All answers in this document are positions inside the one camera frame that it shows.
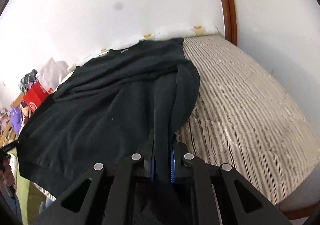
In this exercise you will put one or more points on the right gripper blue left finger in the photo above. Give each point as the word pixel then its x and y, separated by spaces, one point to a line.
pixel 149 159

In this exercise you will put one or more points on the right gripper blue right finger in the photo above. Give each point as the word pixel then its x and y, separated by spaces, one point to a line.
pixel 178 150

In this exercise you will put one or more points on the black t-shirt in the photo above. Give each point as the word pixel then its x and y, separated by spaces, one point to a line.
pixel 85 143

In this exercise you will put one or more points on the striped beige mattress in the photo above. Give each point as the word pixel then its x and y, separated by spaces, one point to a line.
pixel 243 117

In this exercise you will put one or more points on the white rolled blanket yellow prints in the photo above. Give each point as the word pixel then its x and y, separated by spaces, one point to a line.
pixel 159 35

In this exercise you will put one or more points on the white plastic bag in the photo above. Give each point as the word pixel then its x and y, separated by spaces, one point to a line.
pixel 52 74

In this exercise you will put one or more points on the red box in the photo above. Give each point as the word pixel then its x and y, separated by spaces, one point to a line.
pixel 36 95

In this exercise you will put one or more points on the purple garment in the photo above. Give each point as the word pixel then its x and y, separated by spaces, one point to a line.
pixel 16 119

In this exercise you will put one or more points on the wooden rack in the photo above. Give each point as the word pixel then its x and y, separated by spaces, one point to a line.
pixel 7 133

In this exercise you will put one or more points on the plaid dark garment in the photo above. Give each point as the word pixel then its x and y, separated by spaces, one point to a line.
pixel 28 81

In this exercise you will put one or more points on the brown wooden door frame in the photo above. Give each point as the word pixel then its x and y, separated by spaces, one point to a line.
pixel 229 17

